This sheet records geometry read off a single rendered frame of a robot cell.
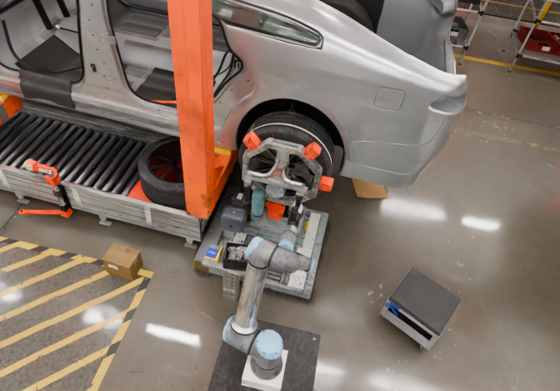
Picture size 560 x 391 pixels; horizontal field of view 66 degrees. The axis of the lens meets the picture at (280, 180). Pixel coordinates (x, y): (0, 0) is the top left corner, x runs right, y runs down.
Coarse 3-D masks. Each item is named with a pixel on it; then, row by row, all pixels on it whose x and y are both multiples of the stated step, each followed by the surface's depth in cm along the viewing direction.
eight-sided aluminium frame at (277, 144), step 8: (264, 144) 281; (272, 144) 279; (280, 144) 280; (288, 144) 282; (296, 144) 281; (248, 152) 290; (256, 152) 287; (288, 152) 280; (296, 152) 278; (248, 160) 296; (304, 160) 282; (312, 160) 286; (248, 168) 306; (312, 168) 285; (320, 168) 288; (320, 176) 288; (256, 184) 315; (312, 184) 295; (312, 192) 300; (272, 200) 316; (280, 200) 314; (288, 200) 314; (304, 200) 308
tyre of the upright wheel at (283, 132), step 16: (288, 112) 296; (256, 128) 293; (272, 128) 283; (288, 128) 283; (304, 128) 287; (320, 128) 295; (304, 144) 284; (320, 144) 288; (240, 160) 308; (320, 160) 290
